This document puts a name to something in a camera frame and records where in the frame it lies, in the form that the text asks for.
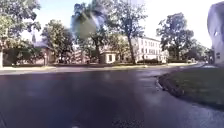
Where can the grass lawn with dark edge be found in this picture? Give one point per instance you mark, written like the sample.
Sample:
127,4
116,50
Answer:
196,83

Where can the dark bush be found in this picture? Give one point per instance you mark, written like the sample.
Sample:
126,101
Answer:
148,61

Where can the grey building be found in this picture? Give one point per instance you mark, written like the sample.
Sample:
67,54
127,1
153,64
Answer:
217,33

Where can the pale multi-storey building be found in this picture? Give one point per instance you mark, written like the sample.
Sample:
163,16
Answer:
148,48

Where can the dark asphalt road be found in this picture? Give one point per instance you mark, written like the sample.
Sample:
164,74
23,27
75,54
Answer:
93,96

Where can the pale pavement strip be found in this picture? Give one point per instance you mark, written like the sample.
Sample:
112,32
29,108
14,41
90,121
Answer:
26,69

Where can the tall tree with slim trunk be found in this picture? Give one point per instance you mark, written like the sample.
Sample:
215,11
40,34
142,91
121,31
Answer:
130,20

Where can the row of trees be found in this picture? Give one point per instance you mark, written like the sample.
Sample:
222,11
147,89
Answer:
20,30

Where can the small white building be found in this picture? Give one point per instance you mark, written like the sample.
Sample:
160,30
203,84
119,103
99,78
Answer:
108,57

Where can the low brick building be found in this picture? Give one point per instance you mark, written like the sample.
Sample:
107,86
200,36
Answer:
45,53

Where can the broad dark tree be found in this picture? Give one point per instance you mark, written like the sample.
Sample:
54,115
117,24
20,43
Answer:
175,31

